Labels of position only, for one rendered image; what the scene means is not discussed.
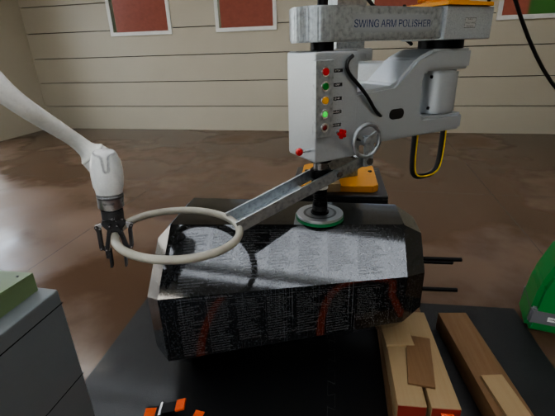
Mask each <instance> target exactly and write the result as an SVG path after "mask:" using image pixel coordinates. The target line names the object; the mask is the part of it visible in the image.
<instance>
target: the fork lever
mask: <svg viewBox="0 0 555 416"><path fill-rule="evenodd" d="M352 158H354V159H353V160H351V161H350V162H348V163H346V164H344V165H342V166H340V167H338V166H339V165H340V164H342V163H345V162H347V161H349V160H350V159H352ZM372 163H373V158H369V159H368V160H367V164H368V165H372ZM328 164H329V168H331V169H333V168H336V167H338V168H336V169H335V170H333V171H331V172H329V173H326V174H325V175H324V176H322V177H319V178H317V179H316V180H314V181H312V182H310V183H308V184H306V185H305V186H303V187H300V186H301V185H303V184H305V183H307V182H309V181H310V180H311V177H310V169H309V170H307V171H305V172H303V173H301V174H299V175H297V176H295V177H293V178H291V179H290V180H288V181H286V182H284V183H282V184H280V185H278V186H276V187H274V188H272V189H270V190H268V191H266V192H265V193H263V194H261V195H259V196H256V197H255V198H253V199H251V200H249V201H246V202H245V203H243V204H242V205H240V206H237V207H235V208H234V209H232V210H229V211H227V212H226V213H225V214H226V216H229V215H231V216H233V217H234V218H236V219H237V220H238V221H236V222H235V223H236V225H237V226H238V225H241V226H242V227H243V231H245V230H247V229H248V228H250V227H252V226H254V225H256V224H257V223H259V222H261V221H263V220H266V219H267V218H268V217H270V216H272V215H275V214H277V213H278V212H279V211H281V210H284V209H286V208H288V207H289V206H291V205H293V204H295V203H297V202H298V201H300V200H302V199H304V198H306V197H307V196H309V195H311V194H313V193H315V192H317V191H319V190H320V189H322V188H324V187H326V186H328V185H330V184H331V183H333V182H336V181H337V180H339V179H340V178H342V177H345V176H346V175H348V174H350V173H352V172H354V171H355V170H357V169H359V168H361V167H362V166H363V158H359V157H357V156H356V155H355V154H354V155H353V156H352V157H348V158H340V159H336V160H332V161H331V162H330V163H328Z"/></svg>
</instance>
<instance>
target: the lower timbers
mask: <svg viewBox="0 0 555 416"><path fill-rule="evenodd" d="M436 329H437V330H438V332H439V335H440V337H441V338H442V340H443V342H444V345H445V346H446V348H447V349H448V352H449V354H450V356H451V358H452V359H453V362H454V364H455V366H456V367H457V369H458V371H459V373H460V375H461V377H462V379H463V381H464V383H465V385H466V386H467V388H468V390H469V392H470V394H471V396H472V398H473V400H474V402H475V404H476V406H477V407H478V409H479V411H480V413H481V416H505V415H504V414H503V412H502V411H501V409H500V407H499V405H498V404H497V403H496V401H495V400H494V398H493V397H492V395H491V393H490V391H489V390H488V389H487V388H486V386H485V384H484V382H483V381H482V379H481V375H503V377H504V378H505V379H506V381H507V382H508V383H509V385H510V387H511V388H512V389H513V391H514V392H515V393H516V394H517V396H518V397H519V399H520V400H521V402H522V403H523V405H524V406H525V408H526V409H527V410H528V411H529V413H530V414H531V416H534V415H533V413H532V412H531V410H530V409H529V407H528V405H527V404H526V403H525V402H524V400H523V398H522V397H521V395H520V394H519V392H518V391H517V389H516V388H515V386H514V384H513V383H512V381H511V380H510V378H509V377H508V376H507V374H506V373H505V371H504V369H503V368H502V366H501V365H500V363H499V362H498V361H497V359H496V357H495V356H494V354H493V353H492V351H491V350H490V348H489V347H488V346H487V344H486V342H485V341H484V339H483V338H482V336H481V335H480V334H479V332H478V331H477V329H476V327H475V326H474V324H473V323H472V321H471V320H470V319H469V317H468V315H467V313H438V318H437V324H436ZM377 336H378V342H379V349H380V355H381V362H382V374H383V381H384V388H385V395H386V402H387V413H388V416H395V415H394V410H393V405H392V400H391V391H390V386H389V380H388V376H387V367H386V362H385V357H384V351H383V346H382V337H381V333H380V329H378V330H377Z"/></svg>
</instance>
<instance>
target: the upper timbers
mask: <svg viewBox="0 0 555 416"><path fill-rule="evenodd" d="M405 322H406V326H407V328H408V330H409V332H410V335H411V336H416V337H422V338H429V339H430V346H431V353H432V360H433V368H434V381H435V390H434V389H430V388H425V387H420V386H416V385H408V383H407V361H406V347H387V346H386V343H385V340H384V337H383V334H382V330H381V329H380V333H381V337H382V346H383V351H384V357H385V362H386V367H387V376H388V380H389V386H390V391H391V400H392V405H393V410H394V415H395V416H442V415H441V414H453V415H454V416H460V415H461V411H462V409H461V407H460V404H459V402H458V398H457V396H456V394H455V391H454V389H453V386H452V383H451V381H450V379H449V376H448V373H447V371H446V368H445V366H444V362H443V360H442V357H441V356H440V353H439V350H438V347H437V345H436V342H435V341H434V336H433V334H432V332H431V330H430V327H429V324H428V321H427V319H426V317H425V313H421V312H413V313H412V314H411V315H410V316H408V317H407V318H406V319H405Z"/></svg>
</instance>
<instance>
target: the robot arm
mask: <svg viewBox="0 0 555 416"><path fill-rule="evenodd" d="M0 104H2V105H3V106H5V107H6V108H7V109H9V110H10V111H13V112H14V113H16V114H17V115H19V116H20V117H22V118H23V119H25V120H26V121H29V122H30V123H32V124H33V125H36V126H37V127H39V128H41V129H42V130H44V131H46V132H48V133H49V134H51V135H53V136H54V137H56V138H58V139H60V140H62V141H64V142H65V143H66V144H68V145H69V146H70V147H72V148H73V149H74V150H75V151H76V152H77V153H78V154H79V155H80V157H81V159H82V165H83V166H84V167H85V168H86V169H87V170H88V171H89V172H90V177H91V181H92V187H93V188H94V190H95V192H96V198H97V207H98V209H99V210H101V216H102V223H101V224H95V226H94V229H95V230H96V232H97V239H98V244H99V249H100V250H101V251H102V250H104V251H105V252H106V255H107V258H110V264H111V268H112V267H113V266H114V260H113V254H112V248H110V242H111V233H113V232H118V234H119V235H120V237H121V241H122V243H123V245H124V246H126V247H127V248H133V246H134V239H133V230H132V227H133V224H134V223H133V222H127V221H126V220H125V218H124V212H123V207H124V196H123V195H124V193H123V186H124V173H123V167H122V163H121V160H120V158H119V156H118V154H117V153H116V151H115V150H113V149H109V148H107V147H106V146H104V145H102V144H94V143H92V142H90V141H89V140H87V139H85V138H84V137H82V136H81V135H80V134H79V133H77V132H76V131H75V130H73V129H71V128H70V127H68V126H67V125H66V124H65V123H63V122H62V121H60V120H59V119H57V118H56V117H54V116H52V115H51V114H50V113H49V112H48V111H46V110H44V109H43V108H41V107H40V106H38V105H37V104H35V103H34V102H33V101H32V100H31V99H29V98H28V97H26V96H25V95H24V94H23V93H22V92H20V91H19V90H18V89H17V88H16V87H15V86H14V85H13V84H12V83H11V82H10V81H9V80H8V79H7V78H6V77H5V75H4V74H3V73H2V72H1V71H0ZM125 225H126V227H127V228H129V229H128V234H129V241H130V244H128V242H127V240H126V236H125V234H124V232H123V227H124V226H125ZM102 227H103V228H104V229H106V230H107V241H106V246H104V243H103V238H102Z"/></svg>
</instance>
